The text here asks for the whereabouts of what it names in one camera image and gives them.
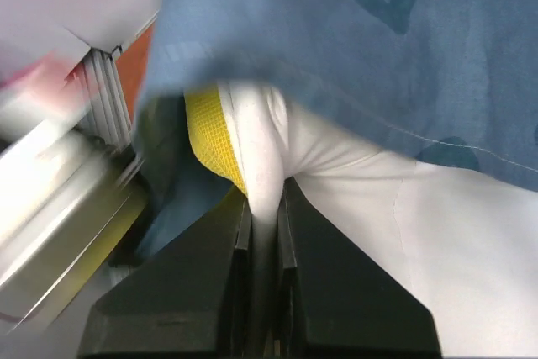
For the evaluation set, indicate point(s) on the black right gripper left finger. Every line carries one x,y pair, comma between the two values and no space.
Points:
191,298

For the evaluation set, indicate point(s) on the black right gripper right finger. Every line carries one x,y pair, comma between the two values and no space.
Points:
333,299

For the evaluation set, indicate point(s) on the white pillow with yellow edge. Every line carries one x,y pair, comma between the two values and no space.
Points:
464,244

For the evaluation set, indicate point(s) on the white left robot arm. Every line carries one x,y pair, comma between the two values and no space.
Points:
67,200

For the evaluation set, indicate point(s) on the aluminium mounting rail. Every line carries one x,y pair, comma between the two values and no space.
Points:
108,116

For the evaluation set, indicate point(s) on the blue letter print pillowcase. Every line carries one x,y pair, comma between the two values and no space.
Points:
450,82

